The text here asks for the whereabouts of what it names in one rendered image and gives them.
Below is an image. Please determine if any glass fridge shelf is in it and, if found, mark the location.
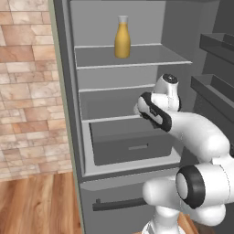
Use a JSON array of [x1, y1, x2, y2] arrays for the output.
[[81, 114, 144, 123], [78, 83, 156, 93], [74, 43, 193, 70]]

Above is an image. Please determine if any grey fridge door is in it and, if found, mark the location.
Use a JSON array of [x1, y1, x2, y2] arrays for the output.
[[191, 0, 234, 159]]

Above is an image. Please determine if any brown wooden cabinet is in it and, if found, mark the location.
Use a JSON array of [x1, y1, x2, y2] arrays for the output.
[[177, 212, 216, 234]]

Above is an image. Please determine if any grey open fridge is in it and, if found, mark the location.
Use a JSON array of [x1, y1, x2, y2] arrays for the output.
[[48, 0, 234, 234]]

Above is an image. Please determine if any grey freezer drawer front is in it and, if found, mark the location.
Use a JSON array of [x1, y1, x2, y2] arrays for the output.
[[80, 168, 186, 234]]

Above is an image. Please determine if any black freezer drawer handle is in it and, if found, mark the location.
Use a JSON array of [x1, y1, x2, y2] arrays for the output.
[[91, 197, 148, 212]]

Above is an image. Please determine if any grey crisper drawer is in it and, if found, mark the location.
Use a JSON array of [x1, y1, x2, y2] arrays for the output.
[[89, 117, 175, 166]]

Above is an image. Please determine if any orange juice bottle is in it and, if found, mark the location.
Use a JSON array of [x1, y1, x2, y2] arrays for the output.
[[114, 15, 132, 59]]

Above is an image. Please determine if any dark grey door bin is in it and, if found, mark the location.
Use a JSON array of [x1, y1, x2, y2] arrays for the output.
[[190, 73, 234, 117], [199, 32, 234, 65]]

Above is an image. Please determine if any grey crisper drawer handle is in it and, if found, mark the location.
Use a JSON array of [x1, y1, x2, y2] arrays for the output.
[[128, 144, 150, 152]]

